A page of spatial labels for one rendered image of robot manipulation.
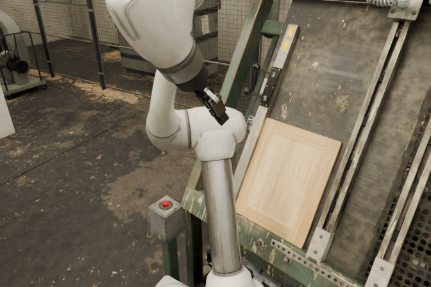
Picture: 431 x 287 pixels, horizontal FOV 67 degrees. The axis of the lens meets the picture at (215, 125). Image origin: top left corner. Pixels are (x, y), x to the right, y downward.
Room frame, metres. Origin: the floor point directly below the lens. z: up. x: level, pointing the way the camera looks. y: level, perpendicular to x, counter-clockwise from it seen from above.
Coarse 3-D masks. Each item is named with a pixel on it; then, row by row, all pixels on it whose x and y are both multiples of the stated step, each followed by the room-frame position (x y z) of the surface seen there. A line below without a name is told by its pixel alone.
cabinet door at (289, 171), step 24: (264, 144) 1.37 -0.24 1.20; (288, 144) 1.31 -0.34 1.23; (312, 144) 1.25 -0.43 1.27; (336, 144) 1.20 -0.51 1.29; (264, 168) 1.30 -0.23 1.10; (288, 168) 1.24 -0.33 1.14; (312, 168) 1.19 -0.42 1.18; (240, 192) 1.29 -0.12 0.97; (264, 192) 1.23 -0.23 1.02; (288, 192) 1.18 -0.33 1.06; (312, 192) 1.13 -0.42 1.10; (264, 216) 1.16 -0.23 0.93; (288, 216) 1.12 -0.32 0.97; (312, 216) 1.07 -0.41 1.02; (288, 240) 1.05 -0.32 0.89
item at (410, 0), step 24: (408, 0) 1.23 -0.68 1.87; (408, 24) 1.30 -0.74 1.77; (384, 48) 1.29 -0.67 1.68; (384, 72) 1.24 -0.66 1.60; (384, 96) 1.20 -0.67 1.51; (360, 120) 1.17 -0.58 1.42; (360, 144) 1.11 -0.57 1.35; (336, 192) 1.05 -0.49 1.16; (336, 216) 0.99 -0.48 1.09; (312, 240) 0.97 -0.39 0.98
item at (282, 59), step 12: (288, 48) 1.56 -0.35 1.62; (276, 60) 1.56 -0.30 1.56; (288, 60) 1.56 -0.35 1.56; (276, 84) 1.49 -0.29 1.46; (264, 108) 1.45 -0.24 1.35; (264, 120) 1.43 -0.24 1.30; (252, 132) 1.41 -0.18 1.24; (252, 144) 1.38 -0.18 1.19; (252, 156) 1.36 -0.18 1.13; (240, 168) 1.34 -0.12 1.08; (240, 180) 1.30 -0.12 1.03
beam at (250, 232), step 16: (192, 192) 1.39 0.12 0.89; (192, 208) 1.33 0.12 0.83; (240, 224) 1.17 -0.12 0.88; (256, 224) 1.14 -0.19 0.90; (240, 240) 1.12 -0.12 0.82; (256, 240) 1.09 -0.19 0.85; (272, 256) 1.02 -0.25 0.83; (304, 256) 0.96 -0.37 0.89; (288, 272) 0.95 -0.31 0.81; (304, 272) 0.93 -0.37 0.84; (336, 272) 0.88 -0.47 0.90
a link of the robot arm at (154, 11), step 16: (112, 0) 0.51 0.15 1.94; (128, 0) 0.50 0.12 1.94; (144, 0) 0.50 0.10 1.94; (160, 0) 0.52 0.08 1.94; (176, 0) 0.55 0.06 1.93; (192, 0) 0.60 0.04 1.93; (112, 16) 0.52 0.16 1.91; (128, 16) 0.50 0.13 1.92; (144, 16) 0.50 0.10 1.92; (160, 16) 0.52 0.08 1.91; (176, 16) 0.55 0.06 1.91; (192, 16) 0.60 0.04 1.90; (128, 32) 0.52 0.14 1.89; (144, 32) 0.51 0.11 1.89; (160, 32) 0.52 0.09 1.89; (176, 32) 0.54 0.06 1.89; (144, 48) 0.53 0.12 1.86; (160, 48) 0.53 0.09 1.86; (176, 48) 0.55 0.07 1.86; (160, 64) 0.56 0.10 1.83; (176, 64) 0.57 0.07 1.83
